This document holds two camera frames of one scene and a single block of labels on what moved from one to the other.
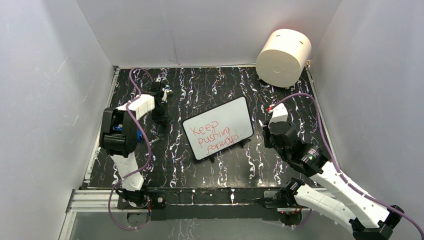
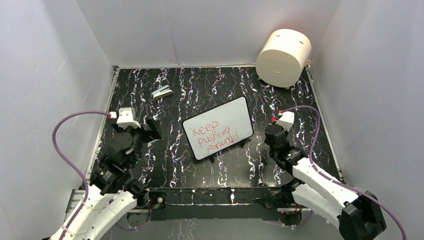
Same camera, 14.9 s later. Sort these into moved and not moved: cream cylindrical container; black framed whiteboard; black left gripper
Moved: black left gripper
Not moved: cream cylindrical container; black framed whiteboard
